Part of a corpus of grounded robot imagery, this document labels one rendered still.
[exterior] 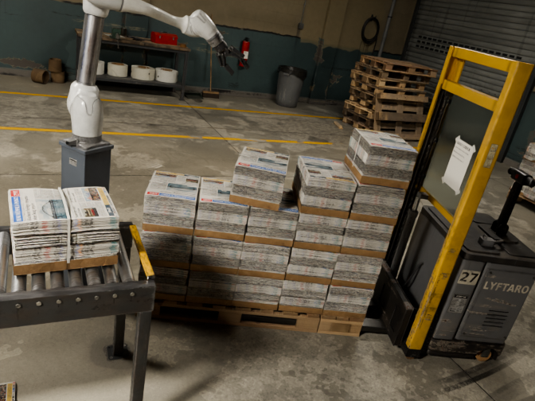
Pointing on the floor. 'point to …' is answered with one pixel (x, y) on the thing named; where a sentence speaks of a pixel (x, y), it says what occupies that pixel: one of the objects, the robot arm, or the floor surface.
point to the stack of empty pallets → (398, 72)
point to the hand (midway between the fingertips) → (239, 69)
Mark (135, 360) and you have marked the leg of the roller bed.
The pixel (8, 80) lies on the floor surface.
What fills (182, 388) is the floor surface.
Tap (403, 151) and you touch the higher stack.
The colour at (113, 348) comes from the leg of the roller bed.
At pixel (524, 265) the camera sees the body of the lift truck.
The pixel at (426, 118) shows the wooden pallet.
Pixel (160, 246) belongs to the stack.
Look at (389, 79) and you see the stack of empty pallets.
